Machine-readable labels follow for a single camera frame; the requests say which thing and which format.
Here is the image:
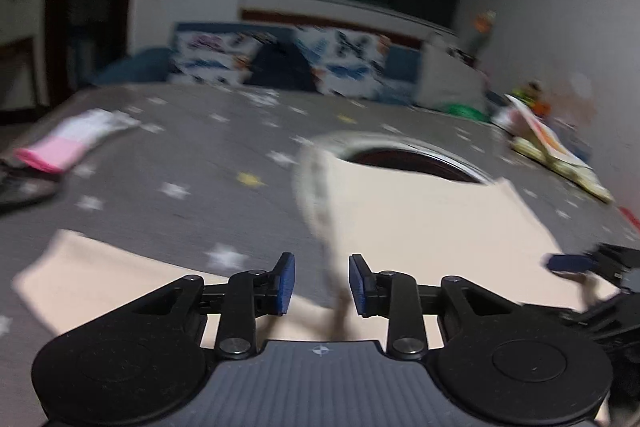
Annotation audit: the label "cream sweater with number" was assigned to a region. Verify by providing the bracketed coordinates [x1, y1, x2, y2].
[12, 152, 584, 340]

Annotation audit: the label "red plastic stool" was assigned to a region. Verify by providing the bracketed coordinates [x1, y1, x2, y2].
[618, 207, 640, 230]

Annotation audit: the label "green patterned folded blanket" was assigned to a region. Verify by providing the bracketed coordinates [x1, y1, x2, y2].
[510, 136, 614, 204]

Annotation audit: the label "white poster with red print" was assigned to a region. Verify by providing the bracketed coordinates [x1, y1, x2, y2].
[506, 95, 589, 168]

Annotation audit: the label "round black induction cooktop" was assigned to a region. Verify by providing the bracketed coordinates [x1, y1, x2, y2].
[345, 147, 492, 184]

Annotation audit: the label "teddy bear in yellow vest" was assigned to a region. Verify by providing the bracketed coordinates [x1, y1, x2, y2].
[513, 81, 542, 107]

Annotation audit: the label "grey pillow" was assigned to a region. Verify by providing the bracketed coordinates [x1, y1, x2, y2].
[412, 32, 487, 113]

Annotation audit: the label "dark blue backpack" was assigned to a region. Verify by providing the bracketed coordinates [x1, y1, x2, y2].
[244, 41, 317, 92]

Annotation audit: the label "butterfly cushion near window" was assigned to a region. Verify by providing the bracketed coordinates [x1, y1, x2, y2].
[293, 26, 390, 100]

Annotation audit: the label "blue sofa bench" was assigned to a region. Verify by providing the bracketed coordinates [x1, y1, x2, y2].
[85, 20, 422, 87]

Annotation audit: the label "butterfly cushion at sofa end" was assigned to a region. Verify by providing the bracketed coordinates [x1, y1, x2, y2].
[169, 30, 274, 86]

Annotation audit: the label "pink and white gloves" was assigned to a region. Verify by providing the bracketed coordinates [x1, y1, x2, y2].
[14, 108, 140, 174]

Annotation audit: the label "orange artificial flower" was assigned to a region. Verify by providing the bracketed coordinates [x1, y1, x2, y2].
[466, 10, 497, 57]

